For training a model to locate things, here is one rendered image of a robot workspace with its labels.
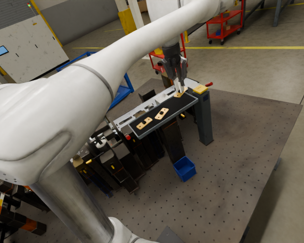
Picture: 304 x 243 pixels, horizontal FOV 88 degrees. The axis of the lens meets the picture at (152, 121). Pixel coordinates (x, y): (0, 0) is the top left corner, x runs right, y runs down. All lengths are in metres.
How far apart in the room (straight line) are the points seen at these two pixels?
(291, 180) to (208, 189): 1.08
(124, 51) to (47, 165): 0.26
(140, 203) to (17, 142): 0.95
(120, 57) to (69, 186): 0.33
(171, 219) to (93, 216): 0.56
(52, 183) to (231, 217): 0.84
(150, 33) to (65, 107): 0.27
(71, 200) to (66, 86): 0.32
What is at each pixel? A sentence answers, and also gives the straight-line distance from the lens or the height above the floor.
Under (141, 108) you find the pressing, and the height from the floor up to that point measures 1.00.
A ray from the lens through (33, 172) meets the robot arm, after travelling 0.25.
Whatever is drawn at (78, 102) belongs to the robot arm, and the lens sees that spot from 0.25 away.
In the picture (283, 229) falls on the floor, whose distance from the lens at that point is 1.80.
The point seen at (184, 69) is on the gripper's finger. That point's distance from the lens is 0.74.
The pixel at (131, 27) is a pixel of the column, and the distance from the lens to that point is 8.15.
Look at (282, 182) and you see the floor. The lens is 1.96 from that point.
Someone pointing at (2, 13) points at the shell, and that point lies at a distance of 14.88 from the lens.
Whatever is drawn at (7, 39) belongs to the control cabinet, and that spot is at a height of 1.65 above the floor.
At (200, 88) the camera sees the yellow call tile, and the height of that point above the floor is 1.16.
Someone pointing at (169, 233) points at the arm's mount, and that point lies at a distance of 0.93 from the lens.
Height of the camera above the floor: 1.67
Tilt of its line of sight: 40 degrees down
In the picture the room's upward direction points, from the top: 22 degrees counter-clockwise
